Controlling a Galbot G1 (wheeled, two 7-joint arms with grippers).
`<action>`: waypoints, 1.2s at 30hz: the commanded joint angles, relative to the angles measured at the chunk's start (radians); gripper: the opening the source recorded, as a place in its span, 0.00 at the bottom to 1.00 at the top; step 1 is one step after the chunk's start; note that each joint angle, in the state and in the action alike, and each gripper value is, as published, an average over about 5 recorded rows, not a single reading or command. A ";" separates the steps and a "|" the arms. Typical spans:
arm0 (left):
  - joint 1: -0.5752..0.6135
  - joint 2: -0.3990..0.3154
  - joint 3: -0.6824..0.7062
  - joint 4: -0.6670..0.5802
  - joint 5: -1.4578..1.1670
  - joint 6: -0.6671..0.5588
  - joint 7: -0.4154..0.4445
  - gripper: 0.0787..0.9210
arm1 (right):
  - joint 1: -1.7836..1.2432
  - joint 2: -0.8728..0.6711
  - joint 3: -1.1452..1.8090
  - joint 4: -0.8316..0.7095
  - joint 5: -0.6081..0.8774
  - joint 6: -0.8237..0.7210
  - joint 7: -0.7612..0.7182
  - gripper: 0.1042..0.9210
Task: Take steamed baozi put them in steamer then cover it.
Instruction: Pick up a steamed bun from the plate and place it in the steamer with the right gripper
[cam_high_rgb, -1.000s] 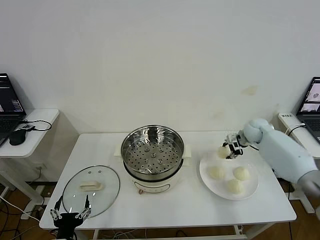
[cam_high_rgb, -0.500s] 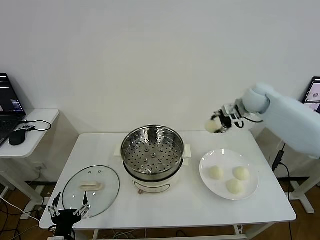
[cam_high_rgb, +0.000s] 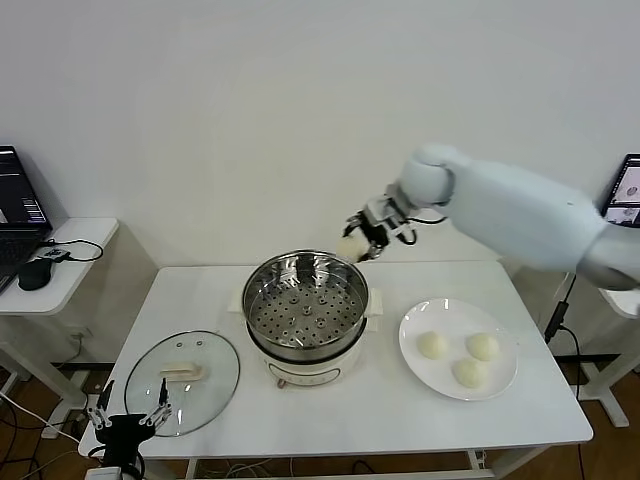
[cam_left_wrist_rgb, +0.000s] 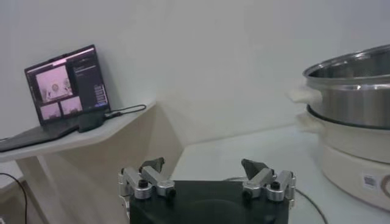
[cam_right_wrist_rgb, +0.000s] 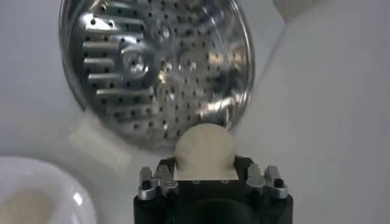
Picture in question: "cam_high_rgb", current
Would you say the white round plate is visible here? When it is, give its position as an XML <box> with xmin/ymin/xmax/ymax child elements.
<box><xmin>398</xmin><ymin>298</ymin><xmax>519</xmax><ymax>401</ymax></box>

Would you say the stainless steel steamer basket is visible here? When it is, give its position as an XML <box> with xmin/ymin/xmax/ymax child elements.
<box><xmin>227</xmin><ymin>249</ymin><xmax>386</xmax><ymax>351</ymax></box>

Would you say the white table frame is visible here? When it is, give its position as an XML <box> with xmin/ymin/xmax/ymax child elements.
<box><xmin>184</xmin><ymin>449</ymin><xmax>501</xmax><ymax>480</ymax></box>

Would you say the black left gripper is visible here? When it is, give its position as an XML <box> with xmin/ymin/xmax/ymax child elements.
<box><xmin>85</xmin><ymin>377</ymin><xmax>174</xmax><ymax>466</ymax></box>

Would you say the black open laptop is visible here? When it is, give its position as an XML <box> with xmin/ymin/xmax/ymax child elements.
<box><xmin>602</xmin><ymin>153</ymin><xmax>640</xmax><ymax>224</ymax></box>
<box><xmin>0</xmin><ymin>145</ymin><xmax>54</xmax><ymax>294</ymax></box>

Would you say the white steamed baozi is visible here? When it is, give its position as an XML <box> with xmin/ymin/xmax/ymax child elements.
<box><xmin>337</xmin><ymin>235</ymin><xmax>364</xmax><ymax>262</ymax></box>
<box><xmin>465</xmin><ymin>332</ymin><xmax>500</xmax><ymax>362</ymax></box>
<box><xmin>417</xmin><ymin>330</ymin><xmax>449</xmax><ymax>360</ymax></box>
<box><xmin>452</xmin><ymin>357</ymin><xmax>491</xmax><ymax>389</ymax></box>

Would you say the white floor cable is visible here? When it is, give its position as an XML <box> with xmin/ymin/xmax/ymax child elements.
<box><xmin>0</xmin><ymin>389</ymin><xmax>81</xmax><ymax>444</ymax></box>

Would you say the black computer mouse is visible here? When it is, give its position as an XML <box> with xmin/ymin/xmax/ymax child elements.
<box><xmin>18</xmin><ymin>259</ymin><xmax>54</xmax><ymax>292</ymax></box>

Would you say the black power adapter cable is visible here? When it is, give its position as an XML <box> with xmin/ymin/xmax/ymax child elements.
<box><xmin>543</xmin><ymin>273</ymin><xmax>586</xmax><ymax>401</ymax></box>

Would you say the white cable bundle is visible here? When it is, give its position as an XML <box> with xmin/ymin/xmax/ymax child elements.
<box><xmin>219</xmin><ymin>460</ymin><xmax>275</xmax><ymax>480</ymax></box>

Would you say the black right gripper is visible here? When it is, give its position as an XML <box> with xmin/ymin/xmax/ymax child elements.
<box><xmin>342</xmin><ymin>187</ymin><xmax>409</xmax><ymax>262</ymax></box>

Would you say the white side table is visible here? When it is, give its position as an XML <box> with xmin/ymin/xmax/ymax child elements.
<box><xmin>0</xmin><ymin>217</ymin><xmax>160</xmax><ymax>426</ymax></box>
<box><xmin>499</xmin><ymin>249</ymin><xmax>640</xmax><ymax>430</ymax></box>

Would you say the black dongle cable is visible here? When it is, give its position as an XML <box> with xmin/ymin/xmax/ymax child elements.
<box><xmin>40</xmin><ymin>238</ymin><xmax>105</xmax><ymax>265</ymax></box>

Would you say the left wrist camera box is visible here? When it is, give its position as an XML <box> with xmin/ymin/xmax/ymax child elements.
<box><xmin>84</xmin><ymin>465</ymin><xmax>126</xmax><ymax>480</ymax></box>

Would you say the round glass pot lid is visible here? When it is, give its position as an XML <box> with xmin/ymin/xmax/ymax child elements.
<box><xmin>123</xmin><ymin>329</ymin><xmax>241</xmax><ymax>439</ymax></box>

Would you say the white electric cooker pot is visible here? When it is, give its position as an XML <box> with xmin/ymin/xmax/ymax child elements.
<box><xmin>245</xmin><ymin>319</ymin><xmax>382</xmax><ymax>390</ymax></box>

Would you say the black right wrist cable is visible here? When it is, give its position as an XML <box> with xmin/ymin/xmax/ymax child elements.
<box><xmin>404</xmin><ymin>213</ymin><xmax>447</xmax><ymax>246</ymax></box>

